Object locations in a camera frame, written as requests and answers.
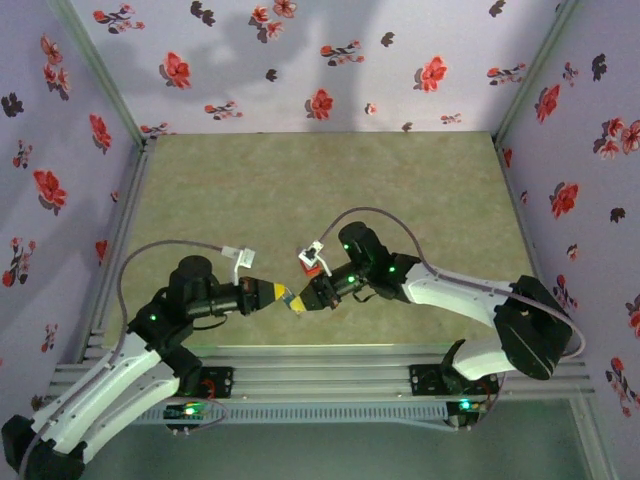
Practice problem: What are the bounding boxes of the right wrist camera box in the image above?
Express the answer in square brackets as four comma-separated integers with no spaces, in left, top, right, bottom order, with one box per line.
[297,241,332,277]

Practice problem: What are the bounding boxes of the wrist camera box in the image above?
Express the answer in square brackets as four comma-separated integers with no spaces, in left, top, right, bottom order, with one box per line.
[221,244,260,287]
[297,241,332,277]

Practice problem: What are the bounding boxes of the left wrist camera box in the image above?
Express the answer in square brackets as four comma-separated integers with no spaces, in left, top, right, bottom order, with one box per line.
[221,244,260,287]

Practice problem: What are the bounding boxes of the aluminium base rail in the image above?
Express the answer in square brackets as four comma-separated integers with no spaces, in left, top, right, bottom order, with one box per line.
[44,343,597,402]

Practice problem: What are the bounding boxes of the left black mount plate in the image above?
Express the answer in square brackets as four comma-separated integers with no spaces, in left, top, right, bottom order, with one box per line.
[194,366,235,401]

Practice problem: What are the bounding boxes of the black mount plate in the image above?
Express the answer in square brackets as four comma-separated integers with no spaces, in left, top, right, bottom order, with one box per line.
[194,366,235,401]
[408,363,500,398]

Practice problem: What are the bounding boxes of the grey slotted cable duct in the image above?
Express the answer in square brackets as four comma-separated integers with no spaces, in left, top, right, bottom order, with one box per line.
[67,403,449,426]

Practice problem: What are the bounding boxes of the aluminium side rail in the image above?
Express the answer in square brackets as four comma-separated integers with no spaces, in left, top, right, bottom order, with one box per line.
[82,142,157,364]
[492,137,571,359]

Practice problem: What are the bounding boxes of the right black mount plate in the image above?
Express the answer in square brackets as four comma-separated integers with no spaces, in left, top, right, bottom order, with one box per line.
[408,363,500,398]

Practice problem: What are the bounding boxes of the aluminium corner post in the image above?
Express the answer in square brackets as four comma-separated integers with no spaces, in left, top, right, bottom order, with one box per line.
[492,0,584,146]
[52,0,157,151]

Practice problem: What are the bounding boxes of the aluminium frame leg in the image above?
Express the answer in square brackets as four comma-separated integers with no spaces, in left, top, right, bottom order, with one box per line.
[569,394,619,480]

